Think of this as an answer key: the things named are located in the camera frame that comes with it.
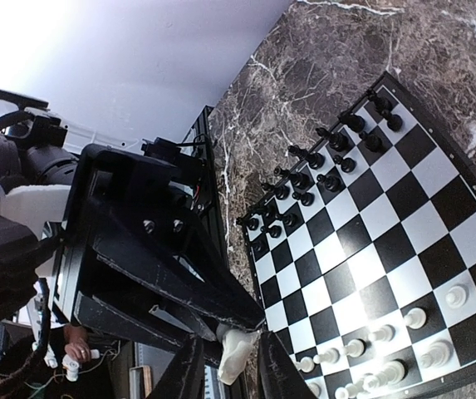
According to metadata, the person hand in background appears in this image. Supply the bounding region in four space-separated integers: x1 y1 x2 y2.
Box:
63 324 91 364

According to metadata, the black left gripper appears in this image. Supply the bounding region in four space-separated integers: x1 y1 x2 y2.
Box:
59 143 265 360

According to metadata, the black chess queen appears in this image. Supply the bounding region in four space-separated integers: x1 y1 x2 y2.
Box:
287 145 325 170

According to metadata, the black and white chessboard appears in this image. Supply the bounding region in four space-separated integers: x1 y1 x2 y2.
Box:
237 73 476 398

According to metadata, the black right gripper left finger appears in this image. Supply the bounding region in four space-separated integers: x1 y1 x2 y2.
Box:
148 334 204 399

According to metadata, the white chess knight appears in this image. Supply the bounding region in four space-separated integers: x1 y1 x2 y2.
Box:
216 324 260 386

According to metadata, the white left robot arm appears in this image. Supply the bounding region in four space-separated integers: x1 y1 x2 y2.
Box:
0 90 264 365

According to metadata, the white chess pawn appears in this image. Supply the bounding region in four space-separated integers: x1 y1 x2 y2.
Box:
339 338 366 357
295 357 316 373
403 308 427 329
444 283 469 309
367 324 395 342
313 347 341 364

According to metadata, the black chess bishop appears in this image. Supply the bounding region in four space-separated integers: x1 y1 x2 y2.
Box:
315 127 348 152

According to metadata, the black chess pawn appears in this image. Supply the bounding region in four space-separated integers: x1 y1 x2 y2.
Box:
381 110 403 131
333 155 356 173
359 131 382 153

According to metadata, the black chess knight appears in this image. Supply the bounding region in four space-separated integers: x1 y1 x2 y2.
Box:
338 111 366 133

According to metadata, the black chess rook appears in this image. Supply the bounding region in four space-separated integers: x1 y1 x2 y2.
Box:
366 88 393 114

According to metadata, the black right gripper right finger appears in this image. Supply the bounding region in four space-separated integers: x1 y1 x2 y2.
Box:
258 331 316 399

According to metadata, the white chess king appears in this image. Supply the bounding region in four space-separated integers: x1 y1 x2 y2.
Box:
335 383 364 399

